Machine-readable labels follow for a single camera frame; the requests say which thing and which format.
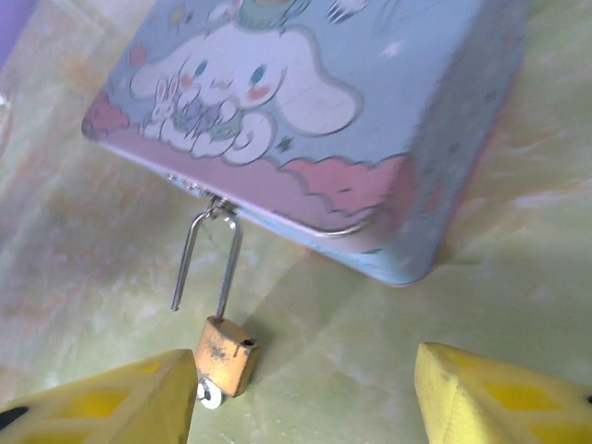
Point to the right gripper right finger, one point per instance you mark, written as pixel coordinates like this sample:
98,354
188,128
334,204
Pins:
499,407

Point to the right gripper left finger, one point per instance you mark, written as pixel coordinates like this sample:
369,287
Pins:
115,407

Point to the small metal key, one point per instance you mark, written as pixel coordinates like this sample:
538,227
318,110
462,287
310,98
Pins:
210,395

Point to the small brass padlock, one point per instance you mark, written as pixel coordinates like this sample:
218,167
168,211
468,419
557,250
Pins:
222,361

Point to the cartoon dog tin box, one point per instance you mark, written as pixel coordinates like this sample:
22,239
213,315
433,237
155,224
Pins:
324,139

